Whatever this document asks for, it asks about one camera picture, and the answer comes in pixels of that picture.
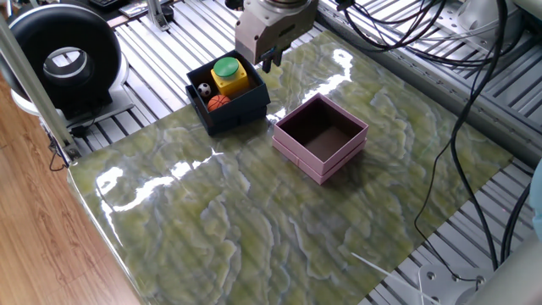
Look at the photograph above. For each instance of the aluminium frame post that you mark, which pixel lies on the aluminium frame post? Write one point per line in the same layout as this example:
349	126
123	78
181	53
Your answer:
34	89

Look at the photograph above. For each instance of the green marble pattern mat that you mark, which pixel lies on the green marble pattern mat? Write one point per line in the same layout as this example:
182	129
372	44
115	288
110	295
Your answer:
254	220

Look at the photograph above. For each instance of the dark blue box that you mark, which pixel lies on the dark blue box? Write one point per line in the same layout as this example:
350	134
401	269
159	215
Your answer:
237	114

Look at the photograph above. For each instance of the orange mini basketball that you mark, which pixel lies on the orange mini basketball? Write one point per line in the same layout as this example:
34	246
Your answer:
219	103

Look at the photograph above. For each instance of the white zip tie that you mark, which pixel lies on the white zip tie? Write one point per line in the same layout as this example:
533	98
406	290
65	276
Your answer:
381	271

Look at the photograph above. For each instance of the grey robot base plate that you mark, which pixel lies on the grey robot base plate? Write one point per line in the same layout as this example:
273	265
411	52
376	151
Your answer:
440	284

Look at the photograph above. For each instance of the yellow box green push button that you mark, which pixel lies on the yellow box green push button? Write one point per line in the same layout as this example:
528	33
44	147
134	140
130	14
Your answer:
228	82

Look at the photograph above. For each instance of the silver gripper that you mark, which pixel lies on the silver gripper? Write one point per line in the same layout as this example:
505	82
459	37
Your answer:
279	36

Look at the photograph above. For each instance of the small soccer ball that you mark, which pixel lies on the small soccer ball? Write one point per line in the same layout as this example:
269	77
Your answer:
204	90

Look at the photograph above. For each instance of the pink open box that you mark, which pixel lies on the pink open box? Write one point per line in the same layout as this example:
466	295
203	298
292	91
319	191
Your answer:
345	152

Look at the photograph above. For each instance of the small aluminium bracket post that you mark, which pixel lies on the small aluminium bracket post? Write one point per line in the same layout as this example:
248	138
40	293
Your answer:
156	14

